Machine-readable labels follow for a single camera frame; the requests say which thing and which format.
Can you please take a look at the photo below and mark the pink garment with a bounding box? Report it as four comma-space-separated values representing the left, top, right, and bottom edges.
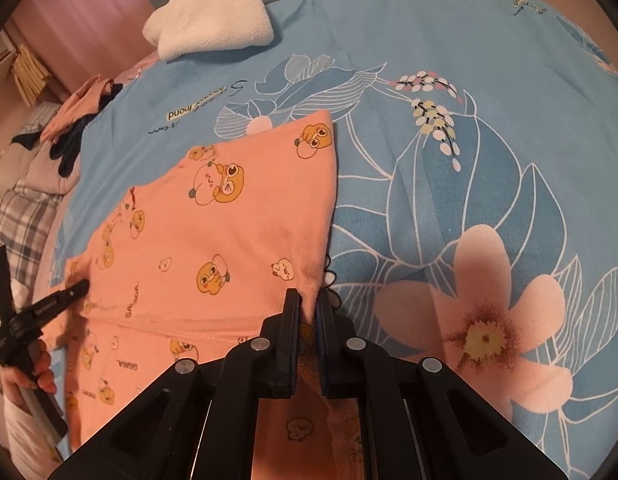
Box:
41, 74, 126, 143

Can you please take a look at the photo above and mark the beige slatted rack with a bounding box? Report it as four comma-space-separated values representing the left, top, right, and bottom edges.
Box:
11, 44, 52, 108

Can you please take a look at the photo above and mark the blue floral blanket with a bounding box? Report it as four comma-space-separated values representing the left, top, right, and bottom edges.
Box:
51, 0, 618, 480

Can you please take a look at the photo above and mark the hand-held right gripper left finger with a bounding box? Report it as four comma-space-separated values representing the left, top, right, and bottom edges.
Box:
48, 289, 302, 480

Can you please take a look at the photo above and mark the plaid cloth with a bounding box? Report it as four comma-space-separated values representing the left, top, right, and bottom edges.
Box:
0, 177, 66, 283

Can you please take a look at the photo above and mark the white plush toy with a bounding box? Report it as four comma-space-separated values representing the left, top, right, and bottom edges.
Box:
143, 0, 460, 59

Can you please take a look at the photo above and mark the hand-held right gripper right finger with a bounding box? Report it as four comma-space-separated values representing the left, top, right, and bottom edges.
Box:
315, 292, 570, 480

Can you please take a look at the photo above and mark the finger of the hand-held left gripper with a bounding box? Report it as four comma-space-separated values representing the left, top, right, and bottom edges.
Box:
33, 281, 90, 322

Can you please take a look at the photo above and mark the dark garment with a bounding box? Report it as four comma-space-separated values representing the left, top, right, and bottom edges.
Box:
49, 79, 124, 178

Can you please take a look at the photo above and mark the person's left hand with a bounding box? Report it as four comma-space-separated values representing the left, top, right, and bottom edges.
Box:
1, 340, 58, 401

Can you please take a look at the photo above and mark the orange cartoon print garment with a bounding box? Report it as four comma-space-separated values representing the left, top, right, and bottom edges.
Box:
43, 110, 360, 480

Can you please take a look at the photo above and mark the pink curtain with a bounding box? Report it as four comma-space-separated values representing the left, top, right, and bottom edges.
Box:
9, 0, 157, 93

